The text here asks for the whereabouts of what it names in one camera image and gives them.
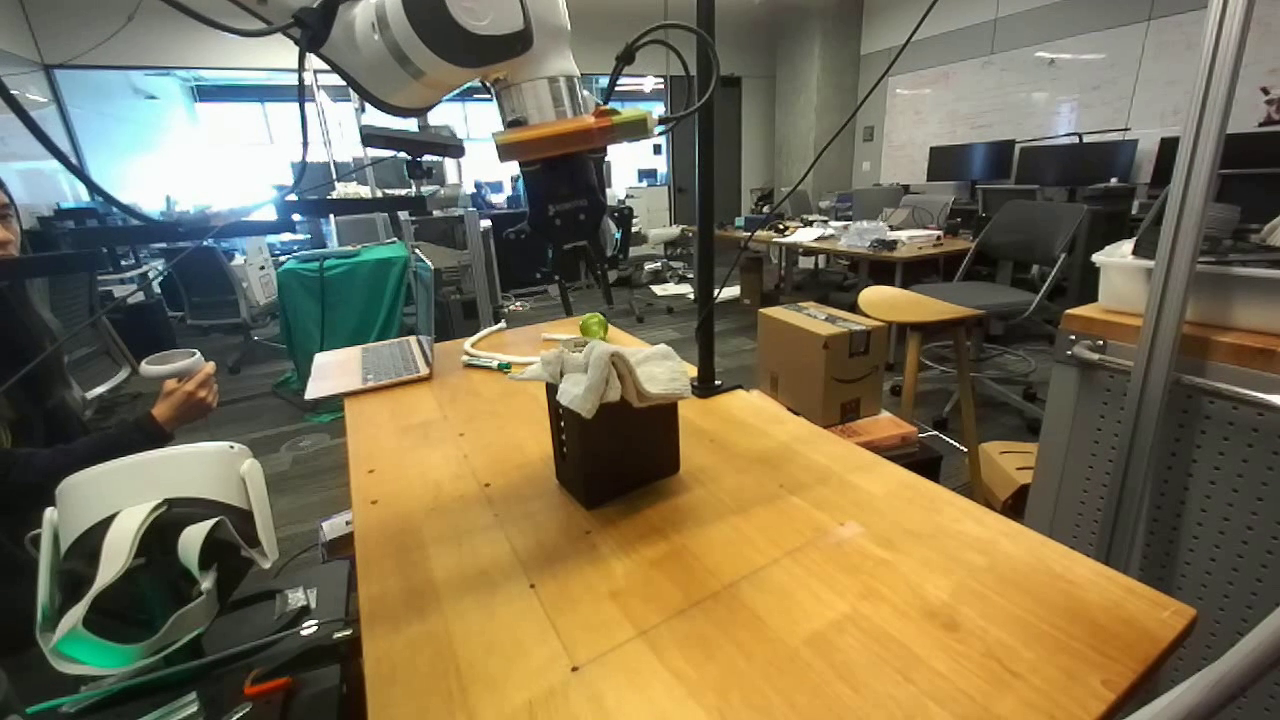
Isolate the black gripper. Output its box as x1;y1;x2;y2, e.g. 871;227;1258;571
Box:
525;152;613;306

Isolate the white towel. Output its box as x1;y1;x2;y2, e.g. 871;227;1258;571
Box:
514;341;694;419

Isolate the black perforated basket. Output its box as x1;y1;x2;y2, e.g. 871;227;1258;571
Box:
544;386;679;508

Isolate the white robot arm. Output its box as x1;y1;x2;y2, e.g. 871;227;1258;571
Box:
231;0;609;293

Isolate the operator hand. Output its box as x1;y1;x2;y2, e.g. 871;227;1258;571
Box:
151;365;222;427

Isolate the green ball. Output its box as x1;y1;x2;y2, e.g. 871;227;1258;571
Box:
576;312;613;341

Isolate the black vertical pole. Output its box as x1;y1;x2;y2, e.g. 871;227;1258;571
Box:
694;0;721;394

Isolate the green cloth covered chair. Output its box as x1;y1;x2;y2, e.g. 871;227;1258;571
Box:
278;238;408;394

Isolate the silver laptop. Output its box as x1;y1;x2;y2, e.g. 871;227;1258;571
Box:
303;337;434;399

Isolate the wooden office desk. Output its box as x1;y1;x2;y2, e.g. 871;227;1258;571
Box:
723;227;974;283

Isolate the cardboard box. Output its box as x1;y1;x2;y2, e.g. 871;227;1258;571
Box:
756;299;889;425

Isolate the wooden stool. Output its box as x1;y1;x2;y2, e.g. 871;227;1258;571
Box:
858;283;982;444

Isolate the white VR controller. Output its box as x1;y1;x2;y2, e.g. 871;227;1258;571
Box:
135;346;209;379

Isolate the black office chair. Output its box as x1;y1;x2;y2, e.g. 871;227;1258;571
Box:
923;198;1088;413

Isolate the white VR headset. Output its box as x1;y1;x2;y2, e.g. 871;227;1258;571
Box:
37;438;279;674

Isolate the black computer monitor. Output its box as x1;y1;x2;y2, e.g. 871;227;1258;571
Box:
923;141;1137;186

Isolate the wrist camera with orange mount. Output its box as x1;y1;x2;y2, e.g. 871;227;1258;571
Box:
496;106;653;164

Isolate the white cable on table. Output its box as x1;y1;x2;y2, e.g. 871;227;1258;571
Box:
462;318;556;379

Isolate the aluminium frame post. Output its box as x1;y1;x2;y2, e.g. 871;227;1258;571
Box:
1110;0;1258;577

